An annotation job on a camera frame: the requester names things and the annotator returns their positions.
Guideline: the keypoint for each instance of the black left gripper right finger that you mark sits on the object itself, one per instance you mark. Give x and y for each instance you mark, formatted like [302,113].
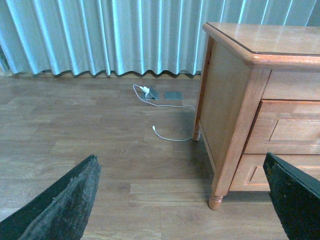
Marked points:
[295,196]

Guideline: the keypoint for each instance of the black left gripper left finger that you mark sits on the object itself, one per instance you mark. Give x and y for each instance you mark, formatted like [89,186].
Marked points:
[62,211]

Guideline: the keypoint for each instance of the wooden drawer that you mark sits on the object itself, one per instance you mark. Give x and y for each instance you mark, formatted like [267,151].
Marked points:
[285,127]
[250,175]

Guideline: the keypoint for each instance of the wooden nightstand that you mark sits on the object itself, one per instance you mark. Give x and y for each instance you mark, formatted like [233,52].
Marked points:
[243,65]

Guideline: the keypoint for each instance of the open floor socket box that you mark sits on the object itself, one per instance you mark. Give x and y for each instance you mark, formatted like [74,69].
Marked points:
[151,95]

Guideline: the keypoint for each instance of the white plug in socket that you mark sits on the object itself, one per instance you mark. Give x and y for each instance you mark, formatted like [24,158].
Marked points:
[144,89]

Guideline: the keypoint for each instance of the closed floor socket plate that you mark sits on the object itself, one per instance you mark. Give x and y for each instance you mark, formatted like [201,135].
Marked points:
[173,95]

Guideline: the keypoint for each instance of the grey-green curtain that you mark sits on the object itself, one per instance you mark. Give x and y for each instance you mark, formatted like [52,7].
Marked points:
[123,36]

